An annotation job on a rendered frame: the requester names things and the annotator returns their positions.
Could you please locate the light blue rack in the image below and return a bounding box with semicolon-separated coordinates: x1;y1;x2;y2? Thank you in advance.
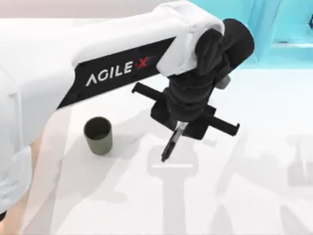
187;0;313;72

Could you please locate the dark olive cup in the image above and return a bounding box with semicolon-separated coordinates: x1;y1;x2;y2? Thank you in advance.
83;117;113;156

